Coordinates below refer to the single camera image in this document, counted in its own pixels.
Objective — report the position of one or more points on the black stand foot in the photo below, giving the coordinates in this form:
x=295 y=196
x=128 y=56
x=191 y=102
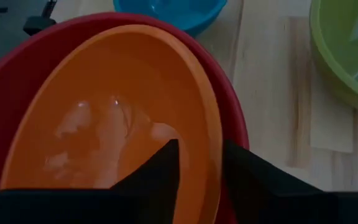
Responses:
x=39 y=23

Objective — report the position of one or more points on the large red plastic bowl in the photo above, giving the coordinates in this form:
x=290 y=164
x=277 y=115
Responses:
x=14 y=81

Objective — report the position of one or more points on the orange plastic bowl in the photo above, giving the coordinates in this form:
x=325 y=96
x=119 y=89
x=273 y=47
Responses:
x=141 y=81

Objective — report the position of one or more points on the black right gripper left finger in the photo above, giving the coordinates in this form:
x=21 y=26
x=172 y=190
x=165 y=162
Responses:
x=141 y=202

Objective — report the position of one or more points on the green plastic bowl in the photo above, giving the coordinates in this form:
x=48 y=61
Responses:
x=350 y=46

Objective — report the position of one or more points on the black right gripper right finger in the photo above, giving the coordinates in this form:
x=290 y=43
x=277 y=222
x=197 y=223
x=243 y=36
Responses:
x=269 y=199

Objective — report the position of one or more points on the blue plastic bowl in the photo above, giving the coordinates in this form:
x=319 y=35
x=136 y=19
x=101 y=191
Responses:
x=179 y=12

